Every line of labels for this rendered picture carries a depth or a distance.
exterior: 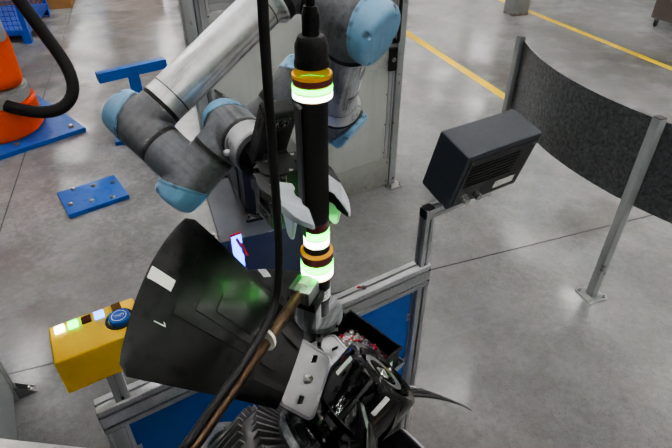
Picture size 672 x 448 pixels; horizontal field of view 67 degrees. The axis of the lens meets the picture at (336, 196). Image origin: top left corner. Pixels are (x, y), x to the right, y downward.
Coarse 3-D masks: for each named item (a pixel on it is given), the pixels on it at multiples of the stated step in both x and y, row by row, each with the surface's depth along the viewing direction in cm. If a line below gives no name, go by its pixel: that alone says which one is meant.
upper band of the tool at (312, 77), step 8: (296, 72) 55; (304, 72) 55; (312, 72) 56; (320, 72) 56; (328, 72) 55; (296, 80) 52; (304, 80) 52; (312, 80) 52; (320, 80) 52; (320, 88) 52; (304, 96) 53; (320, 96) 53; (312, 104) 53
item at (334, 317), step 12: (300, 276) 67; (288, 288) 65; (300, 288) 65; (312, 288) 65; (312, 300) 66; (336, 300) 75; (300, 312) 69; (312, 312) 66; (336, 312) 73; (300, 324) 71; (312, 324) 69; (324, 324) 71; (336, 324) 72
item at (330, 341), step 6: (330, 336) 83; (336, 336) 83; (324, 342) 82; (330, 342) 82; (336, 342) 82; (324, 348) 81; (330, 348) 80; (342, 348) 80; (330, 354) 79; (336, 354) 79
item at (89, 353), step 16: (128, 304) 104; (80, 320) 100; (96, 320) 100; (64, 336) 97; (80, 336) 97; (96, 336) 97; (112, 336) 97; (64, 352) 94; (80, 352) 94; (96, 352) 95; (112, 352) 97; (64, 368) 93; (80, 368) 95; (96, 368) 97; (112, 368) 99; (64, 384) 95; (80, 384) 97
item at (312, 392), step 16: (304, 352) 69; (320, 352) 71; (304, 368) 68; (320, 368) 70; (288, 384) 66; (304, 384) 68; (320, 384) 70; (288, 400) 66; (304, 400) 67; (304, 416) 67
